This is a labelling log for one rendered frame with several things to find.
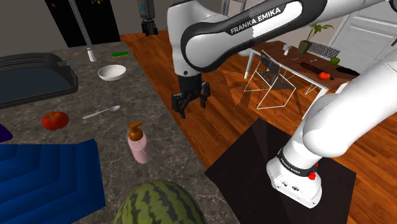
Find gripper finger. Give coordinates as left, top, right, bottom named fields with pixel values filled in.
left=171, top=92, right=192, bottom=120
left=198, top=81, right=212, bottom=109

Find pink soap bottle brown pump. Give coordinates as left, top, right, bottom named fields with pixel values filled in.
left=127, top=120, right=153, bottom=165

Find white bowl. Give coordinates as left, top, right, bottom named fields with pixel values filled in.
left=97, top=64, right=127, bottom=82

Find silver spoon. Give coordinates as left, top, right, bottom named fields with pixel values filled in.
left=81, top=105, right=122, bottom=120

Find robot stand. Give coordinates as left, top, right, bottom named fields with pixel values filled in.
left=204, top=117, right=358, bottom=224

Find green striped watermelon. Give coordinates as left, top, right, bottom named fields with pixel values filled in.
left=113, top=179, right=209, bottom=224

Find white salt shaker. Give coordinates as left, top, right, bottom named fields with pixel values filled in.
left=86, top=46, right=98, bottom=63

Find black refrigerator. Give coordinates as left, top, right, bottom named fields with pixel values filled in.
left=44, top=0, right=122, bottom=48

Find red tomato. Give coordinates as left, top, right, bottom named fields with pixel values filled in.
left=41, top=111, right=70, bottom=131

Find brown dining table white legs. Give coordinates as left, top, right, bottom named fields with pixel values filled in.
left=244, top=24, right=363, bottom=97

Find black toaster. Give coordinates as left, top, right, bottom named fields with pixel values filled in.
left=0, top=52, right=79, bottom=109

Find blue stepped tray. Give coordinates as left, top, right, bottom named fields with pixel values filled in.
left=0, top=138, right=107, bottom=224

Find white panelled door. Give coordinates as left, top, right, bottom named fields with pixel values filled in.
left=328, top=8, right=397, bottom=67

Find purple flat object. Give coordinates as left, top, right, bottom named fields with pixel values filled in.
left=0, top=123, right=14, bottom=144

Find white wire chair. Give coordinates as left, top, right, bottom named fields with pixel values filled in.
left=243, top=50, right=297, bottom=111

